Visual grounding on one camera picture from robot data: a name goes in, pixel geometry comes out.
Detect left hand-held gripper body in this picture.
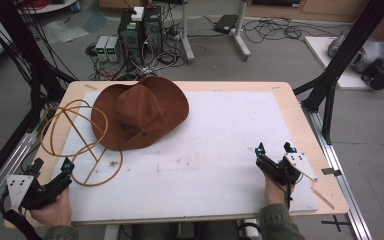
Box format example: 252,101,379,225
6,174,73,212

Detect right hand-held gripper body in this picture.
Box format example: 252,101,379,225
255,152,319,186

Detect tan wire hat stand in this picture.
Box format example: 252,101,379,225
39,99,125,188

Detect brown wide-brim hat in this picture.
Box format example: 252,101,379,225
90,76,190,151

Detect person's right hand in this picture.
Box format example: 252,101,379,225
263,174,296,206

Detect person's left hand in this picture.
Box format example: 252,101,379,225
29,187,73,228

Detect black tape piece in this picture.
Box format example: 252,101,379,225
321,167,343,177

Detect tan tape strip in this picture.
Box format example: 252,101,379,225
310,186,336,211

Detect white foam mat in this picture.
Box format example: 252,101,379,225
51,90,320,223

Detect black tape cross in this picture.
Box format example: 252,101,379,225
320,214,351,233

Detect white board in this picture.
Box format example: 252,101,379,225
304,35,384,91

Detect black device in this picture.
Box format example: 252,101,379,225
360,60,384,91

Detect white desk leg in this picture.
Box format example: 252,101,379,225
179,0,196,65
231,0,252,62

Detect grey bench power supply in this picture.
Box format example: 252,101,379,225
105,36,121,64
94,35,110,63

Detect grey rounded device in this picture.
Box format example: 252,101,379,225
327,30,384,75

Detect black box on floor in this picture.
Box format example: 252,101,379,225
213,13,240,35

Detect clear plastic sheet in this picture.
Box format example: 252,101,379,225
42,19,90,44

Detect black computer tower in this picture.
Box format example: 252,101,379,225
142,5,165,55
117,11,145,67

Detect white round table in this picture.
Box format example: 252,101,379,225
16,0,78,15

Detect white box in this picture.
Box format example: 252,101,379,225
131,6,145,22

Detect aluminium rail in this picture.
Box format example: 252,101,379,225
0,129,42,222
301,105,374,240

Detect black sleeved gripper cable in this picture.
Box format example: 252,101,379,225
0,189,44,240

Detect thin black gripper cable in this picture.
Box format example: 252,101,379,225
284,179,295,212

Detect black metal frame post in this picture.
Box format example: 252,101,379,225
293,0,384,145
0,0,76,198

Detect black floor cables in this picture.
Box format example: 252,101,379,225
242,15,343,45

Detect tangle of computer cables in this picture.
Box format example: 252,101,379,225
85,19,188,82

